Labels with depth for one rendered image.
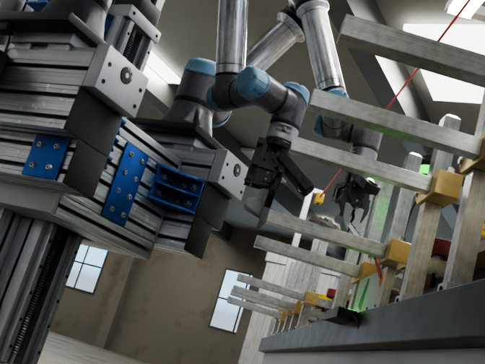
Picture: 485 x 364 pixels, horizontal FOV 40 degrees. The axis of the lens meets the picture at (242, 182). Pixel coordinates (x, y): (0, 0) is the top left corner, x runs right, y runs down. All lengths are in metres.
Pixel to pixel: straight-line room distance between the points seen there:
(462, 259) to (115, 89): 0.70
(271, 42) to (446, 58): 1.19
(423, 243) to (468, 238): 0.25
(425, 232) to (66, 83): 0.77
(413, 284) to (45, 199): 0.76
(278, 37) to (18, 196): 0.95
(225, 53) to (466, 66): 0.89
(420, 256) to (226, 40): 0.71
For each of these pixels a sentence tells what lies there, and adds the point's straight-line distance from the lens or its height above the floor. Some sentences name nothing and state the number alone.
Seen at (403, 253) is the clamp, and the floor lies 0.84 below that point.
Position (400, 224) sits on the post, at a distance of 1.66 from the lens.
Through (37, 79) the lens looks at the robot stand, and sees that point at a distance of 1.40.
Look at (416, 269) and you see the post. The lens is 1.39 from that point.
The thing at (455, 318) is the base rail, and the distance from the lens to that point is 1.01.
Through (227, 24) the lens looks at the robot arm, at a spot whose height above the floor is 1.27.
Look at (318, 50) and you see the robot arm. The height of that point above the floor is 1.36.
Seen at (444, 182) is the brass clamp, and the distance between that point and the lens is 1.36.
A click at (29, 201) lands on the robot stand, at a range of 1.47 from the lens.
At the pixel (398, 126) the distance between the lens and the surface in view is 1.13.
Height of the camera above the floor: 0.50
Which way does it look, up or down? 15 degrees up
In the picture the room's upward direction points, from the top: 17 degrees clockwise
